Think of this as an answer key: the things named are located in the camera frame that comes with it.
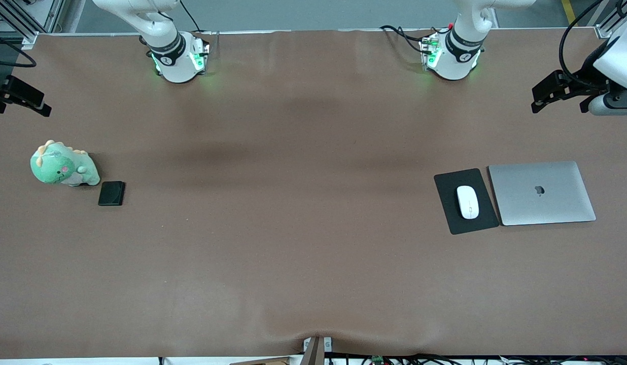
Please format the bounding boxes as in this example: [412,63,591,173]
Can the green dinosaur plush toy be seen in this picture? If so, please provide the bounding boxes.
[30,140,100,187]

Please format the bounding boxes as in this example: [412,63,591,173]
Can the black phone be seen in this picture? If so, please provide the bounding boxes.
[98,181,126,207]

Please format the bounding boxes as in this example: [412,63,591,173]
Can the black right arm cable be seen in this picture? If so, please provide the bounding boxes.
[0,30,37,69]

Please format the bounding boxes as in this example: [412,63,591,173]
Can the silver laptop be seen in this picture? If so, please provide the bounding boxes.
[488,161,597,227]

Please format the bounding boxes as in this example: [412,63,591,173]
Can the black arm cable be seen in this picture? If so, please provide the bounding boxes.
[559,0,624,90]
[0,30,37,69]

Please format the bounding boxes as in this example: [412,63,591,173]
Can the thin black base cable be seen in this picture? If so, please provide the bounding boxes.
[179,0,202,34]

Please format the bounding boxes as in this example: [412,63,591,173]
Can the white computer mouse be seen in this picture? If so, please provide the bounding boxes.
[456,186,480,220]

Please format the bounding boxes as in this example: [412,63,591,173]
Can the brown post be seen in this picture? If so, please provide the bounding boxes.
[301,336,325,365]

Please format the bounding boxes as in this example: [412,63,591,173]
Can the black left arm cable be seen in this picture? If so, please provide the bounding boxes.
[559,0,624,90]

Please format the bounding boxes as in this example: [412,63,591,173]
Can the aluminium frame profile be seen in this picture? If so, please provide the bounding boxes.
[594,0,627,40]
[0,0,65,49]

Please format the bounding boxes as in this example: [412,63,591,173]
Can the black cables at arm base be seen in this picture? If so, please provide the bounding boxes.
[379,24,432,54]

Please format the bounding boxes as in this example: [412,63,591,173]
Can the brown table cover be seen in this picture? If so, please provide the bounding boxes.
[0,29,627,358]

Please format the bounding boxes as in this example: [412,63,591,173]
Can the black mouse pad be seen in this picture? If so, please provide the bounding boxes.
[434,168,500,235]

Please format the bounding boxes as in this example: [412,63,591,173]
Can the grey metal bracket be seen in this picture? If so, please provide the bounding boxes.
[303,337,333,353]

